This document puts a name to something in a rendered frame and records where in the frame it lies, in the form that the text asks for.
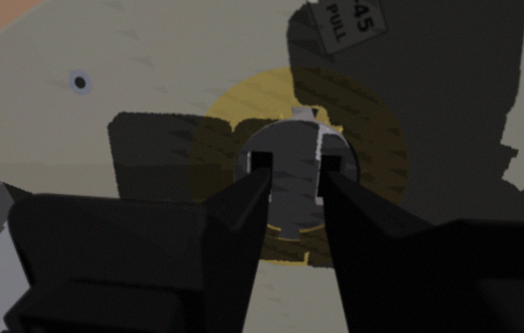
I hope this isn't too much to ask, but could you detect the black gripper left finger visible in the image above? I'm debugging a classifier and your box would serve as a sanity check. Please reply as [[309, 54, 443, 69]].
[[7, 167, 271, 333]]

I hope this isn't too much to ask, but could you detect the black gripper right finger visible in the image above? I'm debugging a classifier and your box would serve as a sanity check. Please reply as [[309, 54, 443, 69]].
[[323, 171, 524, 333]]

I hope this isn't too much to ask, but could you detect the grey cylinder with two slots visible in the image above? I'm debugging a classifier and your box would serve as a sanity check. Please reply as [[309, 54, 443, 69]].
[[235, 106, 357, 230]]

